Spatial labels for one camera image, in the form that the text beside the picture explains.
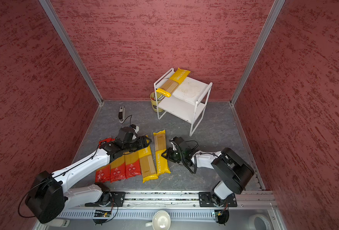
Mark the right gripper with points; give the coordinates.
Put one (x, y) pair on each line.
(169, 151)

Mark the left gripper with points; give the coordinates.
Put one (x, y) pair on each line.
(142, 143)

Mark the yellow pasta bag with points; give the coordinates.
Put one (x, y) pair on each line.
(171, 84)
(148, 168)
(160, 148)

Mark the red spaghetti bag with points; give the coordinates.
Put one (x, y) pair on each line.
(117, 172)
(103, 174)
(132, 165)

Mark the white two-tier shelf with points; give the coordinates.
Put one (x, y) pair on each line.
(188, 102)

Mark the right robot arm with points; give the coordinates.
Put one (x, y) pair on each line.
(234, 172)

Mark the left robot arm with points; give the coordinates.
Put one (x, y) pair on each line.
(52, 193)

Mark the black white stapler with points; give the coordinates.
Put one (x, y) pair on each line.
(121, 115)

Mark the yellow pen cup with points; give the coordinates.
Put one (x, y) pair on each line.
(156, 98)

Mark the white cup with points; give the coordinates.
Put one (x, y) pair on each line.
(160, 221)

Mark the white tape roll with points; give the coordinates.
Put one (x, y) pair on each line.
(259, 222)

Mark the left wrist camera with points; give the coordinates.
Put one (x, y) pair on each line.
(135, 128)

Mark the aluminium mounting rail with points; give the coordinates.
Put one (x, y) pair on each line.
(187, 199)

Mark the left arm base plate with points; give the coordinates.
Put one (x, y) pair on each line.
(108, 199)

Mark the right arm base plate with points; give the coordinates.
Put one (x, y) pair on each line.
(208, 199)

